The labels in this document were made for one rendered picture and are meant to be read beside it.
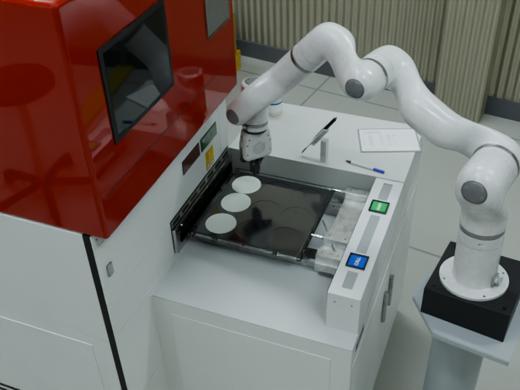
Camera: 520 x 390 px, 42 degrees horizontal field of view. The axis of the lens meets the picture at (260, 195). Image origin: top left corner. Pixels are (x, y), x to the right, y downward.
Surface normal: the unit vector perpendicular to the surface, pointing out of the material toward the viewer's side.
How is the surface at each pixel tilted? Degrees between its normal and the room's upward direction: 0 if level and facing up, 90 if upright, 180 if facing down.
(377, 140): 0
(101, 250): 90
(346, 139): 0
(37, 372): 90
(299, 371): 90
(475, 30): 90
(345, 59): 52
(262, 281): 0
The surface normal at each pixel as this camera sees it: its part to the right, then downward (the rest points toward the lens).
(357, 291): -0.04, -0.79
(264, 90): 0.00, 0.06
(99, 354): -0.36, 0.58
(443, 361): -0.66, 0.48
